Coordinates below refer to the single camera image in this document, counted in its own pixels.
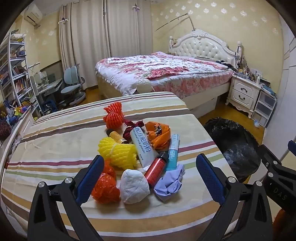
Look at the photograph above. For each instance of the yellow foam fruit net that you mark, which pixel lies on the yellow foam fruit net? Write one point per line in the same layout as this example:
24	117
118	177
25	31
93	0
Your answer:
118	151

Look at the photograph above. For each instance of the red bottle with black cap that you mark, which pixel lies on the red bottle with black cap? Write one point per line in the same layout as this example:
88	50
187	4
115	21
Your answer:
156	169

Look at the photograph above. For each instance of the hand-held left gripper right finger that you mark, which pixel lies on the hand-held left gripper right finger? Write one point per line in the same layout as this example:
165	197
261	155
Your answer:
210	180

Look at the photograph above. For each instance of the orange foam fruit net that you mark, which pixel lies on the orange foam fruit net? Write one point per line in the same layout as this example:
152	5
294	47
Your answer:
113	118

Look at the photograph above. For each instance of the pile of small items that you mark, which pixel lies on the pile of small items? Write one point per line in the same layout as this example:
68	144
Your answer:
245	71

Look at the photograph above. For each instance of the white bed with tufted headboard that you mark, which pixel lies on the white bed with tufted headboard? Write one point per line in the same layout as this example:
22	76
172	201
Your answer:
203	45

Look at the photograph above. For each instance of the orange printed plastic bag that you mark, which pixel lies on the orange printed plastic bag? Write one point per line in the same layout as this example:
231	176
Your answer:
159	136

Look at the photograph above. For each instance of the thin metal rod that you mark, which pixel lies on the thin metal rod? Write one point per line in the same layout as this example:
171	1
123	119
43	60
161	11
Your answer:
175	19

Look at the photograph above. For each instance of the white bottle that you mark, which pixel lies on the white bottle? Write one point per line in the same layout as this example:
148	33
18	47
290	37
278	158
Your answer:
258	79

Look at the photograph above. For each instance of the study desk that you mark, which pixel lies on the study desk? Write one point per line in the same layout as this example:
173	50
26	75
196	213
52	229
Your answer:
49	87

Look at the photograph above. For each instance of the teal tube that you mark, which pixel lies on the teal tube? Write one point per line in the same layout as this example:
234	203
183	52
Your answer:
173	153

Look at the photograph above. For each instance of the grey desk chair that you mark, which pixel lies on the grey desk chair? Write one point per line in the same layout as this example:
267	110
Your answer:
71	81

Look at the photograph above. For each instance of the lilac paper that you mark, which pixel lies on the lilac paper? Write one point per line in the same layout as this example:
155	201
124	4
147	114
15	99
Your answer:
168	187

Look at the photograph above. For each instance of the white wardrobe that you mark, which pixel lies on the white wardrobe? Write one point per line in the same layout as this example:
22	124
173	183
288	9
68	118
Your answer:
286	69

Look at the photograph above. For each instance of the clear plastic drawer unit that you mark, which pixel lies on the clear plastic drawer unit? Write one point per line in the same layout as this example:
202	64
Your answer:
266	104

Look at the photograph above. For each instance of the white air conditioner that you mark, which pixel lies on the white air conditioner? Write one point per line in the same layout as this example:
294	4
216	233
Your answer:
33	15

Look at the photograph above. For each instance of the small blue white packet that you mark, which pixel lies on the small blue white packet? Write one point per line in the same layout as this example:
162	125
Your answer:
256	123

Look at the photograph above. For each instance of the white milk powder sachet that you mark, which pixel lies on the white milk powder sachet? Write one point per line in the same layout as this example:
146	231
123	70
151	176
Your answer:
143	148

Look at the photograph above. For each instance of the small yellow bottle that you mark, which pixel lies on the small yellow bottle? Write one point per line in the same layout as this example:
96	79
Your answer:
115	136

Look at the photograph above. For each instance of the beige curtain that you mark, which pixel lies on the beige curtain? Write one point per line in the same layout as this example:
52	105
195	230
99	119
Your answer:
92	46

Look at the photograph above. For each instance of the floral bedspread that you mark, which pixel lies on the floral bedspread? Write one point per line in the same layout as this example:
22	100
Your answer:
173	69

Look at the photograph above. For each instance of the white nightstand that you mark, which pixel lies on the white nightstand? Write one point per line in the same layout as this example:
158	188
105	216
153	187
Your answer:
242	92

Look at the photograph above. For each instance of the white bookshelf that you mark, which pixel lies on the white bookshelf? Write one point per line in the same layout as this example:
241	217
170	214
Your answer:
16	76

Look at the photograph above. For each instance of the bin with black liner bag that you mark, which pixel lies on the bin with black liner bag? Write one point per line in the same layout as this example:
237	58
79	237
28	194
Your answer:
231	143

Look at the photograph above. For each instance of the person's right forearm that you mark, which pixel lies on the person's right forearm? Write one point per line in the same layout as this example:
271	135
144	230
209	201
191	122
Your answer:
285	224

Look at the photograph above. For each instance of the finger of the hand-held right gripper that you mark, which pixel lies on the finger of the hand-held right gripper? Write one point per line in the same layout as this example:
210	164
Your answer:
268	156
291	146

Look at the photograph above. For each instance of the dark brown fuzzy object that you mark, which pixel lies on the dark brown fuzzy object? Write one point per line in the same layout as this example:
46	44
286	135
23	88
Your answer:
4	132

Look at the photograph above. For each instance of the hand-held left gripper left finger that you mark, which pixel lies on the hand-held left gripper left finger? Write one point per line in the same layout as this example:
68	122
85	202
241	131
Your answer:
89	180

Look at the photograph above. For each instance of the red-orange plastic bag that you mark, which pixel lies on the red-orange plastic bag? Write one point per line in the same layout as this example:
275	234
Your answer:
106	190

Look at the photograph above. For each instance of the pile of colourful toys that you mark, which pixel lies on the pile of colourful toys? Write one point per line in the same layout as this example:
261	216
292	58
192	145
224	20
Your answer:
17	112

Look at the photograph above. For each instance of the stack of books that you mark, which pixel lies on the stack of books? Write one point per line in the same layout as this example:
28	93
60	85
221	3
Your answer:
269	89

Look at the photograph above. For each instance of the striped tablecloth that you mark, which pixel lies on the striped tablecloth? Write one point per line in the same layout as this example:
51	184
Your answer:
57	139

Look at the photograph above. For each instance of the curtain clip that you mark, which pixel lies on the curtain clip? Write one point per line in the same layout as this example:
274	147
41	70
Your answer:
63	20
135	8

